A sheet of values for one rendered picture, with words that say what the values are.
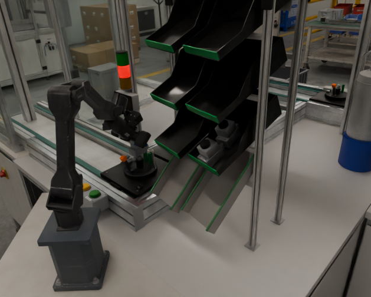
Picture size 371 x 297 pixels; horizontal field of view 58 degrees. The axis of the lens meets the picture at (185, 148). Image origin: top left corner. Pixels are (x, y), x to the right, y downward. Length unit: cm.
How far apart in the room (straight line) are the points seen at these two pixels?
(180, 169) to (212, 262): 33
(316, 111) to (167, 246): 133
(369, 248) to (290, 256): 45
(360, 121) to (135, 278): 110
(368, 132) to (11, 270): 146
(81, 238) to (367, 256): 112
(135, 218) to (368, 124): 103
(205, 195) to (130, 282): 35
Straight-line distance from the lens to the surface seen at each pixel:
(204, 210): 108
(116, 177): 137
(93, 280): 111
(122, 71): 143
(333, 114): 212
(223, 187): 107
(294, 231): 128
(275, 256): 118
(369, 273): 163
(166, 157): 147
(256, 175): 101
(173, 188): 116
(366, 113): 158
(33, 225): 143
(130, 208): 121
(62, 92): 93
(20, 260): 130
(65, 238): 100
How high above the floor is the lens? 170
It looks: 28 degrees down
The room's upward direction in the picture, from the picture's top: 3 degrees counter-clockwise
